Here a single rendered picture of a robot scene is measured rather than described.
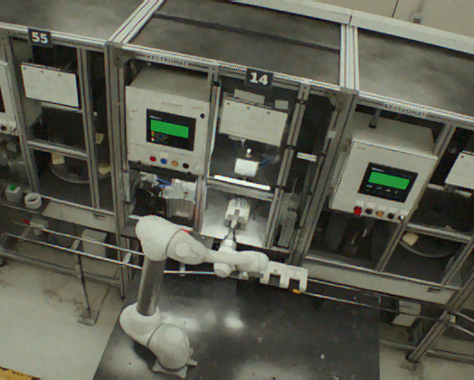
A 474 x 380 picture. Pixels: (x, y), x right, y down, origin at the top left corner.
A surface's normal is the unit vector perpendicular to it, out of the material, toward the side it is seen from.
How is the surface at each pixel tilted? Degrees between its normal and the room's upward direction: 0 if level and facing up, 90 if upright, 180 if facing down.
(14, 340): 0
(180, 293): 0
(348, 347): 0
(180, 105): 90
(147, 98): 90
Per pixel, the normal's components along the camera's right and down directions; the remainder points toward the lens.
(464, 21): -0.18, 0.65
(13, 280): 0.13, -0.73
